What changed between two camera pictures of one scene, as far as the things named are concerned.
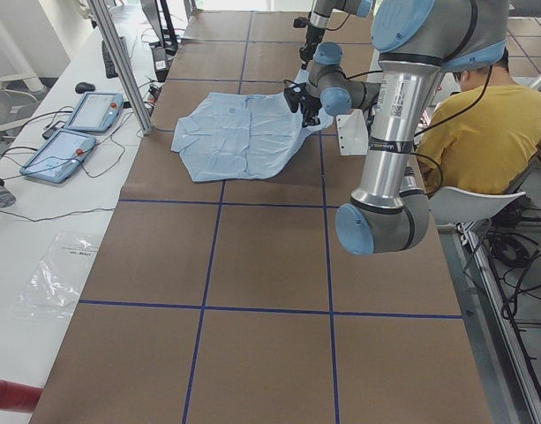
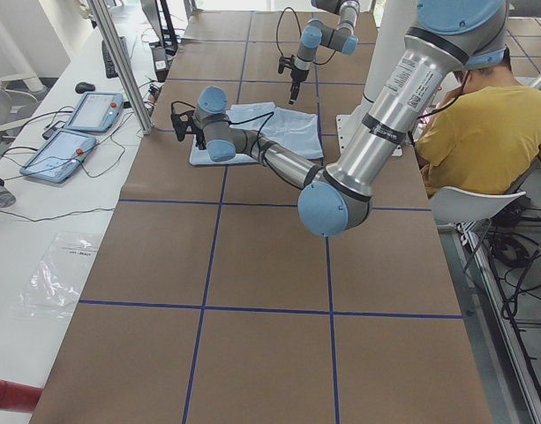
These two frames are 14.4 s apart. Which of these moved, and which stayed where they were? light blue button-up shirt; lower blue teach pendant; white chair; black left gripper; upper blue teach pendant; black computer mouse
Moved: black left gripper; light blue button-up shirt
Stayed: lower blue teach pendant; upper blue teach pendant; black computer mouse; white chair
